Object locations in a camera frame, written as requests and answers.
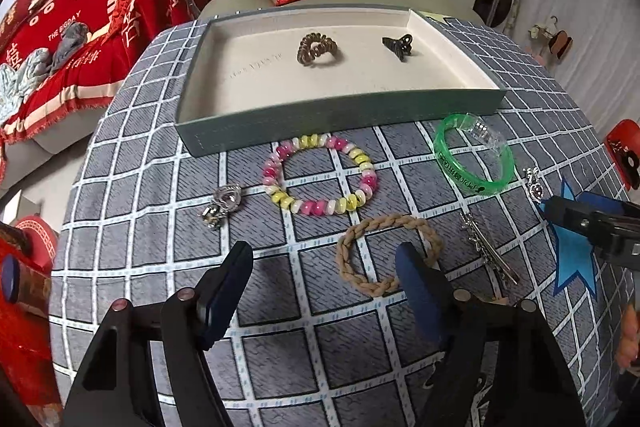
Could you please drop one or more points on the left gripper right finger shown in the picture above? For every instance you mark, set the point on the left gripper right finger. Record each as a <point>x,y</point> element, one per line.
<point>428,293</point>

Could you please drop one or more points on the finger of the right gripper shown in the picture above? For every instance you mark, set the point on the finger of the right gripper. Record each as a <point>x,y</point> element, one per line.
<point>609,224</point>

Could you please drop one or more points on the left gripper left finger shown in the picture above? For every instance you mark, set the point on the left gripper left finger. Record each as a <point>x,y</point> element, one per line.
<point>219,292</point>

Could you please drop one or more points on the person's right hand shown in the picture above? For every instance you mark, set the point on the person's right hand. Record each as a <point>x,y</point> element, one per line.
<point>628,347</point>

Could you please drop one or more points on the silver heart pendant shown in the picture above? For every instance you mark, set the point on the silver heart pendant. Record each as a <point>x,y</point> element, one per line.
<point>532,183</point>

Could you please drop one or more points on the black claw hair clip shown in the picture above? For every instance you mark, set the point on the black claw hair clip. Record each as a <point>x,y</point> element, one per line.
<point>401,47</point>

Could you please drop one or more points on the red round box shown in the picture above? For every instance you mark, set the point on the red round box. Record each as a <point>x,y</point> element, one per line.
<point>42,242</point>

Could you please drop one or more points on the grey checked table cloth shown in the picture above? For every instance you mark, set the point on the grey checked table cloth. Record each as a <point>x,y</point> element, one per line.
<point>305,348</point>

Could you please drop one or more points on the green jewelry tray box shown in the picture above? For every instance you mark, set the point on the green jewelry tray box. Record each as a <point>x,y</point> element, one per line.
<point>267,76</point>

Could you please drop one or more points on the grey crumpled clothes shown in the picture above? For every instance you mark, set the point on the grey crumpled clothes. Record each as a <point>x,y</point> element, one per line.
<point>18,84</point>

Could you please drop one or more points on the silver rhinestone hair clip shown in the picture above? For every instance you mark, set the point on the silver rhinestone hair clip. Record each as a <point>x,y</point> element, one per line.
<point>489,252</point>

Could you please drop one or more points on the green translucent bangle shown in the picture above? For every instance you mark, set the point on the green translucent bangle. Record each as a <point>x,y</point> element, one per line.
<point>491,138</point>

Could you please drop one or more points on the red sofa blanket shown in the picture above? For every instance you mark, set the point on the red sofa blanket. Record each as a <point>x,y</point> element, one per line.
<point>121,30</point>

